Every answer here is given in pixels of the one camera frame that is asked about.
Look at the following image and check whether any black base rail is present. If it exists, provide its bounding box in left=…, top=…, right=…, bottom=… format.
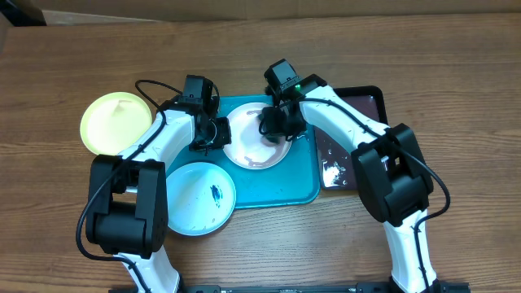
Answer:
left=108, top=281, right=471, bottom=293

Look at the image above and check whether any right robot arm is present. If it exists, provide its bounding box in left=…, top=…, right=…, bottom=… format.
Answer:
left=259, top=73, right=436, bottom=292

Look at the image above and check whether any light blue plate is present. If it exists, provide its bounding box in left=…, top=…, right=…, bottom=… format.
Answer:
left=166, top=162, right=236, bottom=236

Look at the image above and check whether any black tray with water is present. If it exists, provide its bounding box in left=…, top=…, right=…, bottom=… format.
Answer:
left=313, top=85, right=388, bottom=190

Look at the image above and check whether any cardboard backdrop panel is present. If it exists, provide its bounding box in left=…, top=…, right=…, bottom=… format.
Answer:
left=31, top=0, right=520, bottom=23

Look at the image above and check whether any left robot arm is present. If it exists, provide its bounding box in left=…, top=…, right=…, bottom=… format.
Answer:
left=77, top=95, right=236, bottom=292

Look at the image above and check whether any teal plastic tray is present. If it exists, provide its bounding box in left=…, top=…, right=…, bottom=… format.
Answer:
left=164, top=94, right=322, bottom=210

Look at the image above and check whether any white plate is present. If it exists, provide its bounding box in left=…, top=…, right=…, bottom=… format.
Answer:
left=223, top=103, right=291, bottom=169

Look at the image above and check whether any yellow plate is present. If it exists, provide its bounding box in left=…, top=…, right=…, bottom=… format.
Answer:
left=80, top=92, right=152, bottom=155

